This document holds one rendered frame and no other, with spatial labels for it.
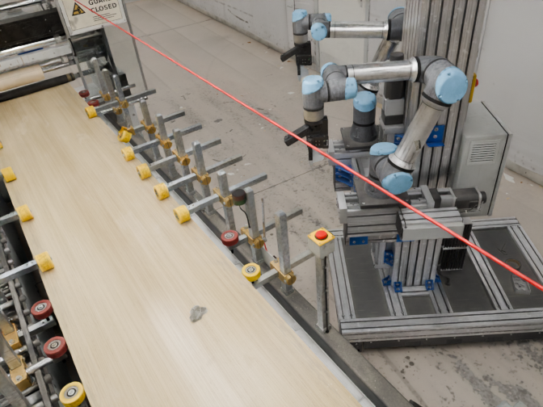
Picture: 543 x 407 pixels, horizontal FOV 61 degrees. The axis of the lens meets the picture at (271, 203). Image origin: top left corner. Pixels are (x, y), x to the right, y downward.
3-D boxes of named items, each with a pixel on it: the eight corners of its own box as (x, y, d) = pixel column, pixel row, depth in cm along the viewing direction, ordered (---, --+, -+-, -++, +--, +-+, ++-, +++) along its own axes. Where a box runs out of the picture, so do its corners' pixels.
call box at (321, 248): (322, 242, 172) (322, 226, 168) (335, 252, 168) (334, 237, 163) (308, 250, 170) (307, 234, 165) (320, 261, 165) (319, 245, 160)
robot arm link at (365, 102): (352, 124, 242) (353, 101, 234) (352, 113, 252) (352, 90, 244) (376, 124, 240) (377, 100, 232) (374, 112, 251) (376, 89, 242)
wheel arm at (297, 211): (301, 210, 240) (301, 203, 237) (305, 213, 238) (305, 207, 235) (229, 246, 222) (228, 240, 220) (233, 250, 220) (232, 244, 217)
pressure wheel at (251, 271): (246, 279, 208) (242, 262, 201) (263, 280, 207) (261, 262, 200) (242, 293, 202) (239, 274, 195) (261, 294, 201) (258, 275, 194)
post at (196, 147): (212, 211, 267) (196, 139, 238) (215, 214, 265) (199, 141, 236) (206, 214, 266) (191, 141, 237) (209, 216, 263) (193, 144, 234)
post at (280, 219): (288, 288, 216) (280, 207, 187) (292, 292, 213) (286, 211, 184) (282, 291, 214) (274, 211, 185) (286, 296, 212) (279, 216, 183)
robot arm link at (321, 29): (415, 46, 215) (309, 45, 220) (413, 38, 223) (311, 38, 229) (419, 20, 207) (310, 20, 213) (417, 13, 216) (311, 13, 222)
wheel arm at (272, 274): (324, 245, 223) (324, 239, 220) (329, 249, 221) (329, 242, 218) (247, 288, 205) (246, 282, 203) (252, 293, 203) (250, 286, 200)
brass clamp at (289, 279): (280, 264, 216) (279, 256, 213) (297, 281, 206) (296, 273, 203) (269, 270, 213) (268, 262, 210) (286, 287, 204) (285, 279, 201)
